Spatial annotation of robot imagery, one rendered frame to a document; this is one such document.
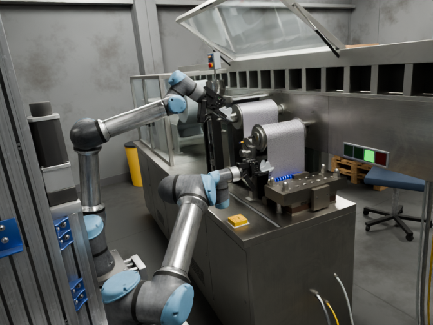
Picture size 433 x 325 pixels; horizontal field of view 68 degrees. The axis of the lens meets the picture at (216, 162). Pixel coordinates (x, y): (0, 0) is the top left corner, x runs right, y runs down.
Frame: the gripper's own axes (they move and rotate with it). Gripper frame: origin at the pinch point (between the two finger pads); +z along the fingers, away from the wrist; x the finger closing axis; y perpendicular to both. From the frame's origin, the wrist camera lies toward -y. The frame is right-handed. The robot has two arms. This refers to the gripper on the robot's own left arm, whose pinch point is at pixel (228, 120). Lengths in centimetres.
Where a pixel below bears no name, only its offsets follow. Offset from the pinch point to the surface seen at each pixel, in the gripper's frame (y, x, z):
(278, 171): -7.9, -8.4, 36.6
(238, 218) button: -38.8, -18.2, 22.0
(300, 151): 7.7, -8.5, 42.6
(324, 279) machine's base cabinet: -44, -34, 78
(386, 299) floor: -41, -19, 164
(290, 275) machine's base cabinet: -50, -34, 55
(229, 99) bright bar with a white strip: 14.1, 22.0, 4.9
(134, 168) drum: -83, 321, 67
